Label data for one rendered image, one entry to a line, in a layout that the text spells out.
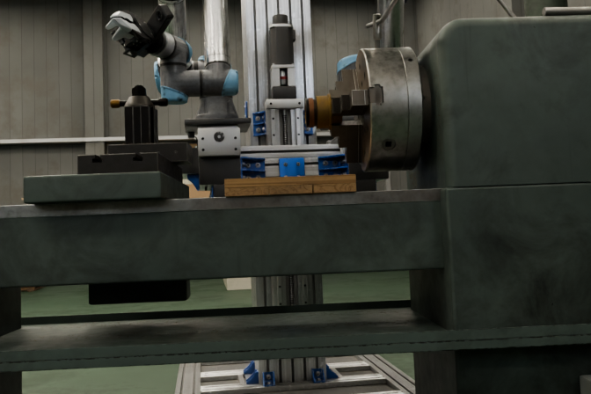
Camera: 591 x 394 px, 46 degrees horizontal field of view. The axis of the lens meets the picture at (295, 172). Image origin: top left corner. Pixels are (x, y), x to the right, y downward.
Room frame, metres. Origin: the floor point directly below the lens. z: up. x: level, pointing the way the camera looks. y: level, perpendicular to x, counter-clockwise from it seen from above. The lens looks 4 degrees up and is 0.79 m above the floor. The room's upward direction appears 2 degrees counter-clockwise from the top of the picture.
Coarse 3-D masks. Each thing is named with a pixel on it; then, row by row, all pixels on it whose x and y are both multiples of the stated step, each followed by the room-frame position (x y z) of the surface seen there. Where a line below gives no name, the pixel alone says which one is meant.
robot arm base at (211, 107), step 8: (208, 96) 2.35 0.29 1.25; (216, 96) 2.35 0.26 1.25; (224, 96) 2.36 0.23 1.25; (232, 96) 2.41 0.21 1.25; (200, 104) 2.38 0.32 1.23; (208, 104) 2.35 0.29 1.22; (216, 104) 2.35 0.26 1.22; (224, 104) 2.36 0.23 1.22; (232, 104) 2.39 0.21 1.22; (200, 112) 2.36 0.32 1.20; (208, 112) 2.34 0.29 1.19; (216, 112) 2.34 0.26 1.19; (224, 112) 2.34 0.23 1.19; (232, 112) 2.38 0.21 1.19
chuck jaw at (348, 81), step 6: (342, 72) 1.82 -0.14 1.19; (348, 72) 1.82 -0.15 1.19; (354, 72) 1.82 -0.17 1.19; (342, 78) 1.81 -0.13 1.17; (348, 78) 1.81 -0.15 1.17; (354, 78) 1.81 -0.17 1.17; (336, 84) 1.79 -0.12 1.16; (342, 84) 1.79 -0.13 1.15; (348, 84) 1.79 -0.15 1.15; (354, 84) 1.79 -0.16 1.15; (330, 90) 1.78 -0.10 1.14; (336, 90) 1.78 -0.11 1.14; (342, 90) 1.78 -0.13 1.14; (348, 90) 1.78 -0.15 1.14; (336, 96) 1.77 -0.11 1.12
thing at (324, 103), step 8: (320, 96) 1.75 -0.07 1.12; (328, 96) 1.73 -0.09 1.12; (304, 104) 1.78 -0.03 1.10; (312, 104) 1.73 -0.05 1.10; (320, 104) 1.72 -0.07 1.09; (328, 104) 1.72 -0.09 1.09; (304, 112) 1.79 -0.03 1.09; (312, 112) 1.72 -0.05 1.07; (320, 112) 1.72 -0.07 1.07; (328, 112) 1.72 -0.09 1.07; (312, 120) 1.73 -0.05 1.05; (320, 120) 1.73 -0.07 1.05; (328, 120) 1.73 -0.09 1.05; (336, 120) 1.75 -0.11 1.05; (328, 128) 1.77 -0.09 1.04
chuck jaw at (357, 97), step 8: (376, 88) 1.62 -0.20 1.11; (344, 96) 1.67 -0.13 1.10; (352, 96) 1.63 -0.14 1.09; (360, 96) 1.63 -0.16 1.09; (368, 96) 1.63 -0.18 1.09; (376, 96) 1.62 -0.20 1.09; (336, 104) 1.70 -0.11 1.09; (344, 104) 1.67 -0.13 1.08; (352, 104) 1.63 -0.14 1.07; (360, 104) 1.63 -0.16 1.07; (368, 104) 1.63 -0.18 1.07; (376, 104) 1.62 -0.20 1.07; (336, 112) 1.70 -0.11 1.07; (344, 112) 1.69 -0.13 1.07; (352, 112) 1.70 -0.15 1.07; (360, 112) 1.70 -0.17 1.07
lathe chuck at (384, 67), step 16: (368, 48) 1.71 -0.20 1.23; (384, 48) 1.70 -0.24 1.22; (368, 64) 1.64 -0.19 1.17; (384, 64) 1.64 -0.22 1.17; (400, 64) 1.64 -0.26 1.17; (368, 80) 1.62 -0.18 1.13; (384, 80) 1.62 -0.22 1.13; (400, 80) 1.62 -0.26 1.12; (384, 96) 1.61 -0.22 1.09; (400, 96) 1.61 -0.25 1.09; (368, 112) 1.64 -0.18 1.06; (384, 112) 1.61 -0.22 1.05; (400, 112) 1.62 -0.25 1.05; (368, 128) 1.65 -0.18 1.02; (384, 128) 1.63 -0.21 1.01; (400, 128) 1.63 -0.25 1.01; (368, 144) 1.67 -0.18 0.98; (400, 144) 1.65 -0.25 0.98; (368, 160) 1.69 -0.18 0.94; (384, 160) 1.69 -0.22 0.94; (400, 160) 1.69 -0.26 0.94
